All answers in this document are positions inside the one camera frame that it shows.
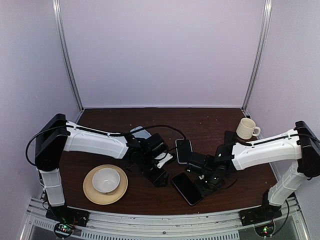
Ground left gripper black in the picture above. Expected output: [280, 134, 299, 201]
[137, 153, 169, 187]

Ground light blue phone case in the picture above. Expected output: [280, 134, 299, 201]
[130, 126, 152, 139]

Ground dark purple smartphone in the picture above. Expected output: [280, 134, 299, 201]
[171, 172, 204, 206]

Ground black smartphone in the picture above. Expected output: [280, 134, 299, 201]
[175, 139, 193, 165]

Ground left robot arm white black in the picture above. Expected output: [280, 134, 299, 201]
[29, 113, 169, 222]

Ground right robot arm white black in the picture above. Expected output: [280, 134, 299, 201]
[186, 121, 320, 221]

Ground white ceramic bowl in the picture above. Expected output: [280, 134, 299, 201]
[92, 167, 121, 193]

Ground cream ribbed mug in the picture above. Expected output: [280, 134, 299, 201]
[236, 117, 261, 140]

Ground tan round plate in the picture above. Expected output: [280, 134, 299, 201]
[83, 164, 129, 205]

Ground right circuit board with leds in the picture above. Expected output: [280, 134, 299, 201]
[254, 223, 275, 238]

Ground circuit board with leds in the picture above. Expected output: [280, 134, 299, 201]
[53, 223, 74, 238]
[254, 223, 275, 238]

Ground left circuit board with leds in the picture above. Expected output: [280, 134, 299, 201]
[53, 223, 74, 238]

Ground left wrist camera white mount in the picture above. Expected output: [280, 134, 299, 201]
[155, 152, 174, 169]

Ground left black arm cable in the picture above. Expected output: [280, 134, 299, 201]
[142, 124, 187, 141]

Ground front aluminium rail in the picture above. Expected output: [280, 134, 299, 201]
[16, 197, 312, 240]

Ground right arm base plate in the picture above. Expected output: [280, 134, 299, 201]
[239, 205, 282, 226]

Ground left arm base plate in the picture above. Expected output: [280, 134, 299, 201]
[45, 204, 90, 227]

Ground right aluminium frame post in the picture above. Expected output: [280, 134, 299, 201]
[241, 0, 273, 116]

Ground aluminium frame post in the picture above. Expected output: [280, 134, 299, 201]
[241, 0, 273, 116]
[52, 0, 84, 112]

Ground left aluminium frame post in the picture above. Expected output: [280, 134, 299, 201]
[52, 0, 84, 112]

